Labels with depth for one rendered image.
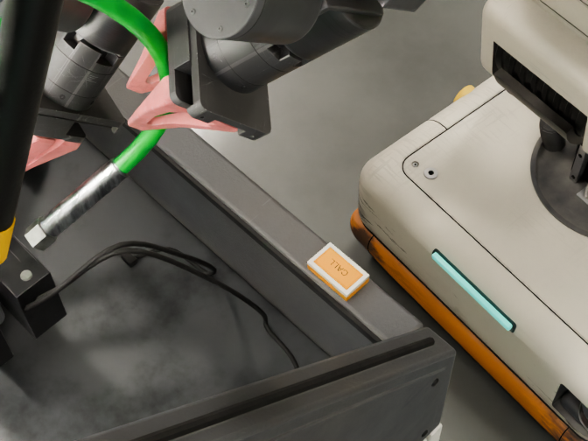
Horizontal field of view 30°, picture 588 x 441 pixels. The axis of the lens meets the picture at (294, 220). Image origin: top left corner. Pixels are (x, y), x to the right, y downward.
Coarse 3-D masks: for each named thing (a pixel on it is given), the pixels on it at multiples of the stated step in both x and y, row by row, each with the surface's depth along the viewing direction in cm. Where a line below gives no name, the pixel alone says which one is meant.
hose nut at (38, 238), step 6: (36, 222) 83; (30, 228) 83; (36, 228) 83; (42, 228) 83; (24, 234) 83; (30, 234) 83; (36, 234) 83; (42, 234) 83; (48, 234) 83; (30, 240) 83; (36, 240) 83; (42, 240) 83; (48, 240) 83; (54, 240) 84; (36, 246) 83; (42, 246) 84; (48, 246) 84
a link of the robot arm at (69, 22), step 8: (64, 0) 74; (72, 0) 74; (0, 8) 73; (64, 8) 74; (72, 8) 75; (80, 8) 75; (88, 8) 76; (0, 16) 73; (64, 16) 75; (72, 16) 75; (80, 16) 76; (88, 16) 76; (64, 24) 76; (72, 24) 76; (80, 24) 76
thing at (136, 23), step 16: (80, 0) 66; (96, 0) 66; (112, 0) 67; (112, 16) 68; (128, 16) 68; (144, 16) 70; (144, 32) 70; (160, 32) 72; (160, 48) 72; (160, 64) 73; (160, 80) 75; (144, 144) 79; (128, 160) 80
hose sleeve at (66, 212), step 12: (108, 168) 80; (96, 180) 81; (108, 180) 81; (120, 180) 81; (72, 192) 82; (84, 192) 81; (96, 192) 81; (108, 192) 82; (60, 204) 82; (72, 204) 82; (84, 204) 82; (48, 216) 83; (60, 216) 82; (72, 216) 82; (48, 228) 83; (60, 228) 83
